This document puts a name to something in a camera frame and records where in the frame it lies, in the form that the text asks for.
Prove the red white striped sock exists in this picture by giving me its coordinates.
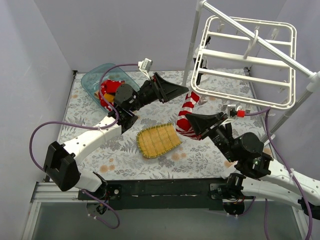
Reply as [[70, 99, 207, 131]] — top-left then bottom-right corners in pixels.
[[175, 91, 202, 141]]

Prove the mustard yellow sock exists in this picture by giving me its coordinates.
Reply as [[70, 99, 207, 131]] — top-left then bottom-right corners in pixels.
[[103, 93, 115, 102]]

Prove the red sock with white pattern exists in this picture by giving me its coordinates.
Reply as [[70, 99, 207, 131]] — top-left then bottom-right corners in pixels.
[[99, 92, 114, 111]]

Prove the beige striped sock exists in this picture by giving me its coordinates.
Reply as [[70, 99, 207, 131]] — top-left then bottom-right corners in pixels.
[[94, 91, 100, 99]]

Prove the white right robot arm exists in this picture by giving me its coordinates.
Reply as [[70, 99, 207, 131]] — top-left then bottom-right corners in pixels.
[[186, 112, 320, 220]]

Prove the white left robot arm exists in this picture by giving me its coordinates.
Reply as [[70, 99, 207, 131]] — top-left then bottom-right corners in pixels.
[[43, 73, 189, 200]]

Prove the white clip sock hanger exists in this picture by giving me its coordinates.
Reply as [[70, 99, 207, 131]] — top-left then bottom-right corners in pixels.
[[190, 15, 297, 110]]

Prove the black white striped sock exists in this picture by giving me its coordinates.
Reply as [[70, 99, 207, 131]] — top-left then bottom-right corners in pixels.
[[196, 36, 211, 86]]

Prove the woven bamboo tray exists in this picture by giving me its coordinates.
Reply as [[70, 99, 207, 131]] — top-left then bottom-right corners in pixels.
[[136, 123, 182, 159]]

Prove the teal transparent plastic basin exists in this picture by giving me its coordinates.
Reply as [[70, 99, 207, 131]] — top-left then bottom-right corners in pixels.
[[80, 62, 141, 112]]

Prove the white drying rack stand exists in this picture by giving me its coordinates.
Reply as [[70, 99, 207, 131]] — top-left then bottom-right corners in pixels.
[[182, 0, 320, 134]]

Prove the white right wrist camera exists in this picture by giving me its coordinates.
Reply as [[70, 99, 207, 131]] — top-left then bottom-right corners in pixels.
[[221, 102, 247, 124]]

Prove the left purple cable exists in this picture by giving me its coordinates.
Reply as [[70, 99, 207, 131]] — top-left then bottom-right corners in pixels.
[[29, 62, 143, 230]]

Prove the purple cable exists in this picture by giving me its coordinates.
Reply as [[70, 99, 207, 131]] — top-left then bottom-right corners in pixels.
[[243, 107, 313, 240], [29, 62, 143, 230]]

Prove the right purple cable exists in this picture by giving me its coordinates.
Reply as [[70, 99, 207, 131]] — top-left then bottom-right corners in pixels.
[[243, 107, 313, 240]]

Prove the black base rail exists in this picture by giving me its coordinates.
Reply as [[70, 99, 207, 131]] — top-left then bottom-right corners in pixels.
[[79, 177, 247, 211]]

